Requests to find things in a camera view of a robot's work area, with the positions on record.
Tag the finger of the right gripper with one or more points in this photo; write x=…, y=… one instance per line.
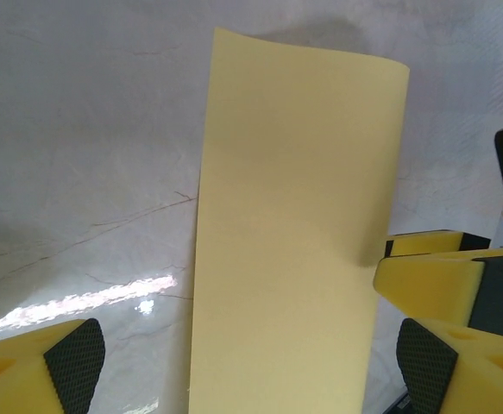
x=428, y=284
x=432, y=243

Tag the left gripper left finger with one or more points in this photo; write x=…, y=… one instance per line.
x=22, y=375

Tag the yellow square paper sheet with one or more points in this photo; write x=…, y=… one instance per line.
x=294, y=215

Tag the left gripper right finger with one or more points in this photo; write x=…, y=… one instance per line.
x=475, y=375

